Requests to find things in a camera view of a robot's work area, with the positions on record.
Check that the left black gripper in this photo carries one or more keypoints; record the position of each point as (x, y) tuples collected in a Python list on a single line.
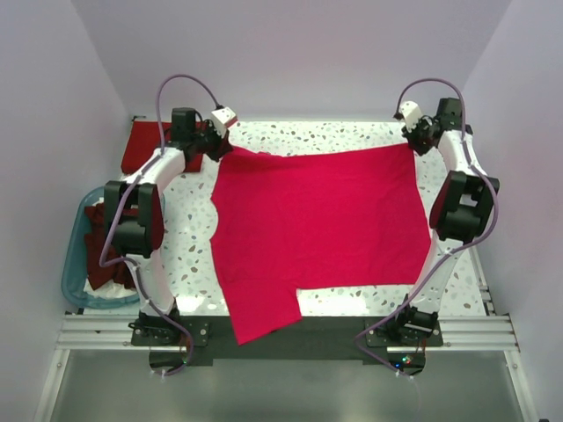
[(223, 144)]

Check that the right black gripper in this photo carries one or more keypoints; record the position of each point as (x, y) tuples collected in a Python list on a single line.
[(411, 136)]

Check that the bright pink-red t-shirt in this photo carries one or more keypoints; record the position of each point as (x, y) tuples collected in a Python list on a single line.
[(292, 223)]

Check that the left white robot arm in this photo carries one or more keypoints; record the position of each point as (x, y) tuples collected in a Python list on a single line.
[(161, 169)]

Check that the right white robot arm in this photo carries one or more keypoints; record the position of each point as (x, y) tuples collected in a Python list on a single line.
[(463, 211)]

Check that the folded dark red t-shirt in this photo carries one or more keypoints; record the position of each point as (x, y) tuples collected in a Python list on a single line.
[(143, 140)]

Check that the dark red clothes in basket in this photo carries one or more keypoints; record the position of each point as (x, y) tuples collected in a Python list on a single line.
[(101, 276)]

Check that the white cloth in basket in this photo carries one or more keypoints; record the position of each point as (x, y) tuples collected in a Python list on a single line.
[(109, 291)]

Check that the teal plastic basket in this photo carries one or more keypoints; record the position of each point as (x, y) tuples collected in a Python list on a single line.
[(75, 255)]

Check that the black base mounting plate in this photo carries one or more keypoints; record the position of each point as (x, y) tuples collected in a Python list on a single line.
[(312, 338)]

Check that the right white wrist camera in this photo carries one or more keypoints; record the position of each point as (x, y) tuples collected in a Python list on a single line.
[(409, 113)]

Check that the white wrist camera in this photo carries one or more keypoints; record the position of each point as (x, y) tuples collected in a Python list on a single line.
[(223, 119), (409, 113)]

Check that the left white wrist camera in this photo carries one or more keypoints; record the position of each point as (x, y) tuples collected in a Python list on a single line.
[(223, 119)]

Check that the aluminium frame rail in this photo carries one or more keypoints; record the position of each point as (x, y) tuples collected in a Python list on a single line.
[(95, 332)]

